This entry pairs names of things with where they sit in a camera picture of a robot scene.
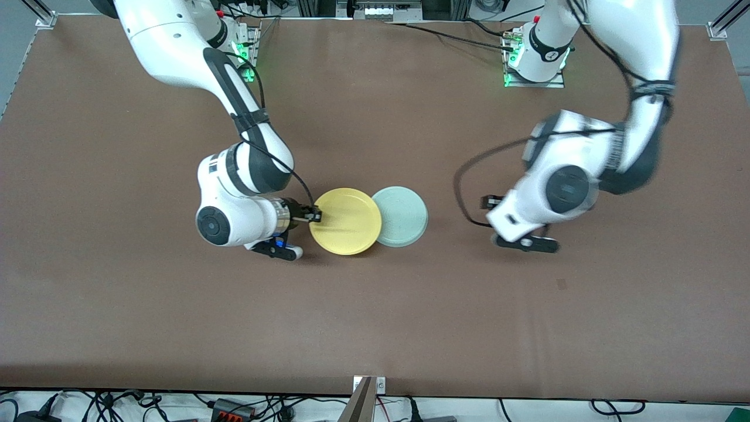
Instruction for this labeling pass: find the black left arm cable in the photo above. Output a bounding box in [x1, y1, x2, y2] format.
[453, 0, 676, 229]

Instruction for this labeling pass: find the long black table cable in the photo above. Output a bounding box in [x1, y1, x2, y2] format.
[386, 22, 516, 51]

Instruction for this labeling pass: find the black looped floor cable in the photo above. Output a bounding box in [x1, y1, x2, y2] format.
[591, 399, 646, 416]

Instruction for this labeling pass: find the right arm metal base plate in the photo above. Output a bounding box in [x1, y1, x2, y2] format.
[232, 26, 260, 83]

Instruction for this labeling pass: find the aluminium frame profile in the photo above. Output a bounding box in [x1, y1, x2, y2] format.
[708, 0, 750, 40]
[23, 0, 58, 29]

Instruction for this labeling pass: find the grey camera pole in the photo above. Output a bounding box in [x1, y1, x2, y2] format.
[338, 377, 376, 422]

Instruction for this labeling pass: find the yellow round plate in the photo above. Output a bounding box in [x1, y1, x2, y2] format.
[309, 188, 383, 256]

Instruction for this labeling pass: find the pale green round plate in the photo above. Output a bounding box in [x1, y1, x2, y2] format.
[371, 186, 429, 248]

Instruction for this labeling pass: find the metal rack frame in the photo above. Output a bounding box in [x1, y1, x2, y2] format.
[296, 0, 472, 23]

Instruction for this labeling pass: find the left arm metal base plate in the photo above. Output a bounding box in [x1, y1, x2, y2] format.
[503, 28, 567, 89]

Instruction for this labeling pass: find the white connector strip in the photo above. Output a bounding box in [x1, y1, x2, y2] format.
[363, 6, 424, 22]

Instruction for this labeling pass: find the short black table cable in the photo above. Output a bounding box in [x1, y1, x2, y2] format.
[462, 19, 512, 38]

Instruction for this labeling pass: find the black orange power strip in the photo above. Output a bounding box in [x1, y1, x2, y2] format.
[211, 398, 257, 421]

